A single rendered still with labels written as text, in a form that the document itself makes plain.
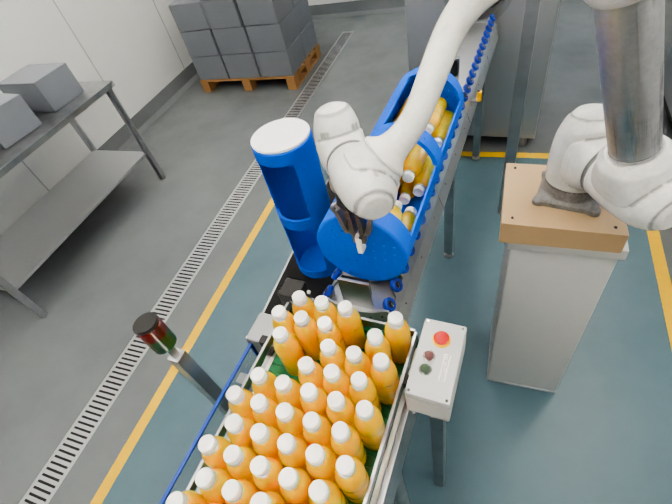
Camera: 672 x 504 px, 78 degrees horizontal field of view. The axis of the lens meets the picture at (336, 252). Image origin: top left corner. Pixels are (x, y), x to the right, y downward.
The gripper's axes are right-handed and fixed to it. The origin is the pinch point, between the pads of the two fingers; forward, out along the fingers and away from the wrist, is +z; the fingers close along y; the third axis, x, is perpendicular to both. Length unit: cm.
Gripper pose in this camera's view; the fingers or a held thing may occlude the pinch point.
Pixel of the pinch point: (360, 241)
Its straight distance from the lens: 116.4
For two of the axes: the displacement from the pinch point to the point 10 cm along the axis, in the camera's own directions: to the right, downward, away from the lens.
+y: 9.1, 1.6, -3.8
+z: 1.9, 6.6, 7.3
